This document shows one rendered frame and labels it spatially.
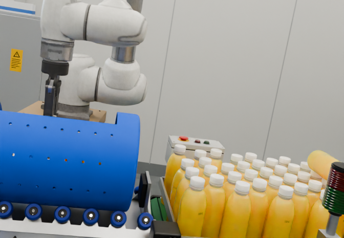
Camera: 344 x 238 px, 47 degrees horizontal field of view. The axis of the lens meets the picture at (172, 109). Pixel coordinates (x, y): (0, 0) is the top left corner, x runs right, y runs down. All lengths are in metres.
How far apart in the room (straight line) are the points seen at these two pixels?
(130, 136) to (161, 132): 2.97
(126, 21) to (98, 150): 0.35
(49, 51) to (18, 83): 1.69
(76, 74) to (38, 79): 1.07
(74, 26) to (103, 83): 0.63
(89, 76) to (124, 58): 0.17
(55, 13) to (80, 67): 0.63
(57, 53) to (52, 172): 0.32
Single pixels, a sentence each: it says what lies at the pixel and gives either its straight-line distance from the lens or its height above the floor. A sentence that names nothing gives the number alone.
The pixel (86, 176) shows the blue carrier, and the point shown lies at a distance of 1.05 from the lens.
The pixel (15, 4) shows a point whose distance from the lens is 2.97.
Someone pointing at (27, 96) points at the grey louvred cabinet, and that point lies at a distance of 2.82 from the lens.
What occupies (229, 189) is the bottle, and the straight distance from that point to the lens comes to 1.18.
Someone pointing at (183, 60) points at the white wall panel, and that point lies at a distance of 3.92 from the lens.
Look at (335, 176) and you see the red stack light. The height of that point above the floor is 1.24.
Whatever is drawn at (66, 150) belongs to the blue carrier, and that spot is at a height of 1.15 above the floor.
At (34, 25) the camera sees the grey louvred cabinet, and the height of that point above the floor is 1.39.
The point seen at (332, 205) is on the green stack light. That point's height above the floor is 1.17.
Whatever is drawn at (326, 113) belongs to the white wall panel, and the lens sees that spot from 4.32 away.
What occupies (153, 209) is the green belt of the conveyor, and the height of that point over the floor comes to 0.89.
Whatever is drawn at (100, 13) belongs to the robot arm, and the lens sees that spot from 1.12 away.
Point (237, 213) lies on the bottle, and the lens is 1.12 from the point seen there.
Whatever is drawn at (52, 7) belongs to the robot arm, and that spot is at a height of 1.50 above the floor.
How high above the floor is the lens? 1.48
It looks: 11 degrees down
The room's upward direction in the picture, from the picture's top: 9 degrees clockwise
